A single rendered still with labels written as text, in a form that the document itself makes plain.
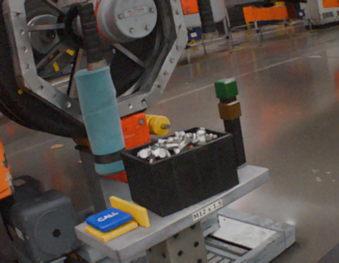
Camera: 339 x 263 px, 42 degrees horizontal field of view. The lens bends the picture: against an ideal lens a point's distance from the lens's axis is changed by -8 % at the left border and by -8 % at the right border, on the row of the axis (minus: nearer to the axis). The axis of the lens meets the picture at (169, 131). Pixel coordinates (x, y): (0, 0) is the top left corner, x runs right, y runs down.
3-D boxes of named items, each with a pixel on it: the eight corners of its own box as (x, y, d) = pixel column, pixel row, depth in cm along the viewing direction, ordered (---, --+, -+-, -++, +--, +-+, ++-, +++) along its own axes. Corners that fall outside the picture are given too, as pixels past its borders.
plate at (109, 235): (116, 217, 97) (115, 212, 97) (138, 226, 91) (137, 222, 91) (85, 231, 93) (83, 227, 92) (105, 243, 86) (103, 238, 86)
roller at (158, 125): (122, 125, 162) (118, 109, 161) (177, 133, 139) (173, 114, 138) (108, 130, 159) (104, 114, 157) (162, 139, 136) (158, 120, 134)
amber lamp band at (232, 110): (231, 114, 112) (228, 98, 111) (243, 115, 109) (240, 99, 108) (219, 119, 110) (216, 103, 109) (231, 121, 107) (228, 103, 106)
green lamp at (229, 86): (227, 94, 111) (224, 78, 110) (239, 95, 108) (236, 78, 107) (215, 98, 109) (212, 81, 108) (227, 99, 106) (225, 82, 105)
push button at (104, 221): (115, 215, 96) (112, 206, 96) (134, 224, 91) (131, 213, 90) (87, 228, 92) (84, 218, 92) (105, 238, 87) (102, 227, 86)
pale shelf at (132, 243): (220, 170, 121) (219, 159, 120) (270, 179, 108) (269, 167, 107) (77, 238, 97) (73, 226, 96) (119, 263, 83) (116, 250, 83)
